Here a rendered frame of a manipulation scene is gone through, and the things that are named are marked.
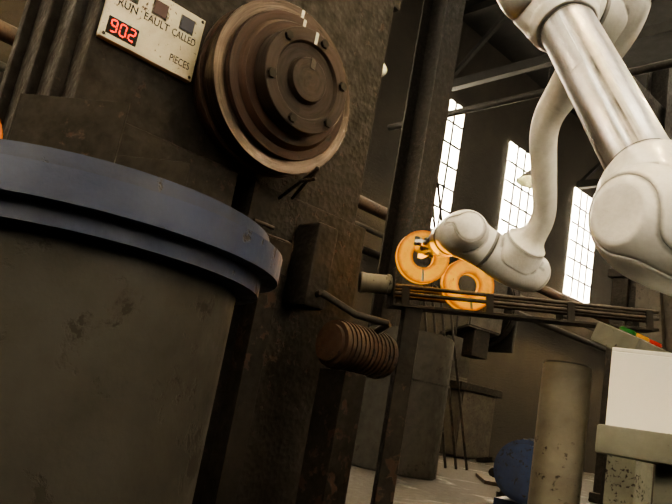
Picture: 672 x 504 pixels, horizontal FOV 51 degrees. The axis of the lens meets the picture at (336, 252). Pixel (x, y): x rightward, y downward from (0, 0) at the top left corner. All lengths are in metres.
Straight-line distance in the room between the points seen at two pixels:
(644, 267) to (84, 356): 0.72
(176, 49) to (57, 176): 1.47
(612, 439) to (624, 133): 0.44
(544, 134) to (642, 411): 0.72
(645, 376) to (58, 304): 0.83
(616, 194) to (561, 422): 0.93
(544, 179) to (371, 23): 1.04
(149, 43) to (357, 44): 0.78
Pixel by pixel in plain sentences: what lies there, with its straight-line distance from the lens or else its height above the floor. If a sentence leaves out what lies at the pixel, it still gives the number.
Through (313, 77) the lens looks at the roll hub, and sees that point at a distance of 1.87.
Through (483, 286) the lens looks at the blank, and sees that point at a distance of 2.06.
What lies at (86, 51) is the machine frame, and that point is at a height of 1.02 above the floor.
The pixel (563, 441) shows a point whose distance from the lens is 1.81.
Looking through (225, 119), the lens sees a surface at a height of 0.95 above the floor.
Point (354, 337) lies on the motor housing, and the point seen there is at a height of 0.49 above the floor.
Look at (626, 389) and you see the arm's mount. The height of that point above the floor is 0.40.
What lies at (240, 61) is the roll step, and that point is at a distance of 1.82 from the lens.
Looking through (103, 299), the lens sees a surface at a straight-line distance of 0.48.
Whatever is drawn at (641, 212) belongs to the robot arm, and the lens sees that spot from 0.95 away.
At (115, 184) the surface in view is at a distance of 0.46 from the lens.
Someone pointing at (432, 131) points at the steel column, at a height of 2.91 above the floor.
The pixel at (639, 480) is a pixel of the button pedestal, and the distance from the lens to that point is 1.80.
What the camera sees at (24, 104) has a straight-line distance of 1.30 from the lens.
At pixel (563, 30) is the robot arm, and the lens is 1.33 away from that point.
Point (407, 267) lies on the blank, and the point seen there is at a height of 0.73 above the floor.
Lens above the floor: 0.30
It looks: 13 degrees up
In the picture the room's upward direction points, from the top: 10 degrees clockwise
